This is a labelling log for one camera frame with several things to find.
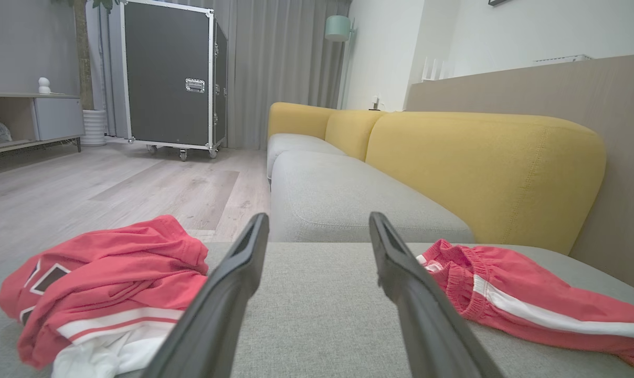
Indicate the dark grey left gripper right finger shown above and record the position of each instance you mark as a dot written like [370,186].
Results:
[416,310]

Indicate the mint green floor lamp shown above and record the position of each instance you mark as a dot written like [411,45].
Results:
[338,27]

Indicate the grey and wood TV cabinet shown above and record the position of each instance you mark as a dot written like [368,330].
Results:
[57,118]

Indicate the dark picture frame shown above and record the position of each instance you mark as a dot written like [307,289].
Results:
[497,2]

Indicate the grey curtain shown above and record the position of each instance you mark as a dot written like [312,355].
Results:
[280,68]

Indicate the red shorts with white stripe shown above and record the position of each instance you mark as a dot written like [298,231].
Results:
[527,283]

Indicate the white router with antennas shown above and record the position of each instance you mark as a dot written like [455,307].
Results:
[435,71]

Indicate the white ribbed plant pot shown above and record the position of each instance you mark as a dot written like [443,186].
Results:
[93,127]

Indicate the grey sofa back cushion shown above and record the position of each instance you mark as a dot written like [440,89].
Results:
[343,199]

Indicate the small white figurine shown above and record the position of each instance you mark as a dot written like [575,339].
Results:
[44,85]

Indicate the yellow sofa back cushion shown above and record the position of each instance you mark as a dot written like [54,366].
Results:
[479,168]
[296,118]
[351,131]

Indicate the black flight case on wheels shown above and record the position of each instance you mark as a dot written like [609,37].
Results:
[165,73]

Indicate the grey sofa seat cushion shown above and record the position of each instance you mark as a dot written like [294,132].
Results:
[296,144]

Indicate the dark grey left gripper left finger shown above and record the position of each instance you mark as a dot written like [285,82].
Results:
[217,304]

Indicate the flat white slatted device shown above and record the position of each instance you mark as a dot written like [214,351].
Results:
[563,59]

